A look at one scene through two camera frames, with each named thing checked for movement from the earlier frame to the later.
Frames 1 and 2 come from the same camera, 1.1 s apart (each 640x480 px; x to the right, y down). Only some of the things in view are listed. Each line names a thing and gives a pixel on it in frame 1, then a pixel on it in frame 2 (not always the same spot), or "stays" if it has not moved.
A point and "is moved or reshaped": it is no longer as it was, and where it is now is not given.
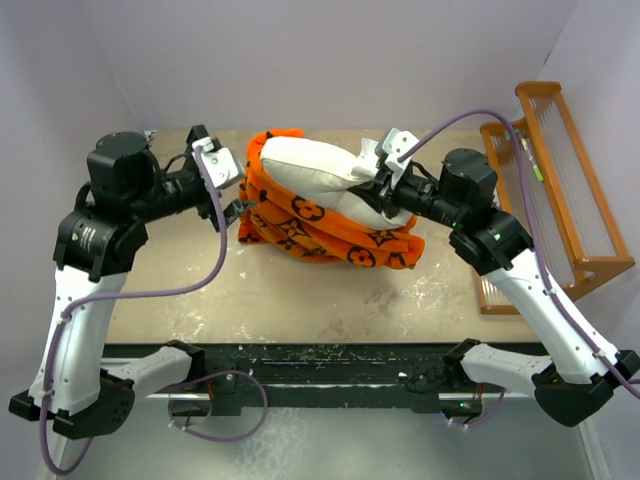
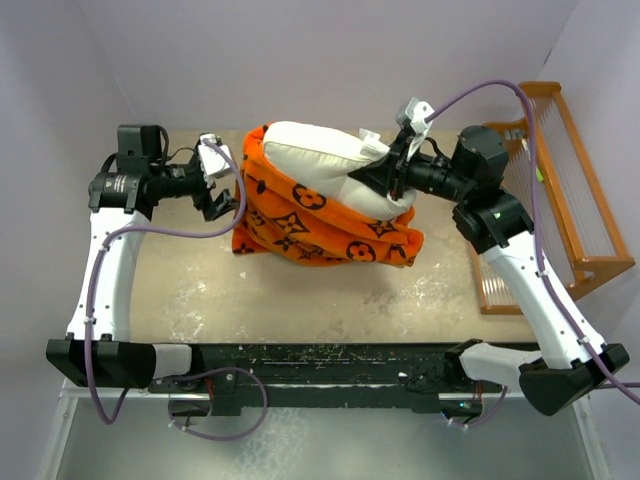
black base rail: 238,380 stays
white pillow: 327,175 is moved or reshaped
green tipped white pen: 535,167 stays
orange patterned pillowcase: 272,214 is moved or reshaped
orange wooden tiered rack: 547,181 stays
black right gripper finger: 370,191 → 382,174
